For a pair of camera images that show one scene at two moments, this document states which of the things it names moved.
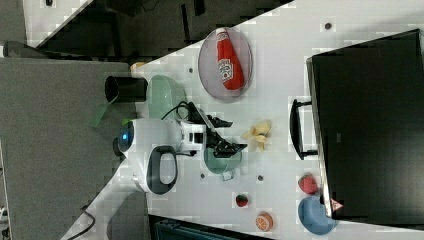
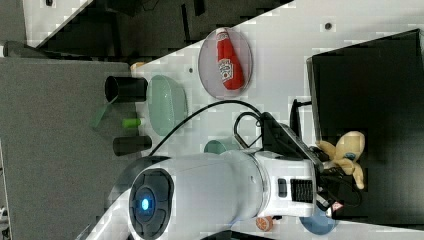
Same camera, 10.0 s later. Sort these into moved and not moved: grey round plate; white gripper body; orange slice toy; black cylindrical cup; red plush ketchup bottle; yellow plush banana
Moved: yellow plush banana; white gripper body
Not moved: black cylindrical cup; red plush ketchup bottle; grey round plate; orange slice toy
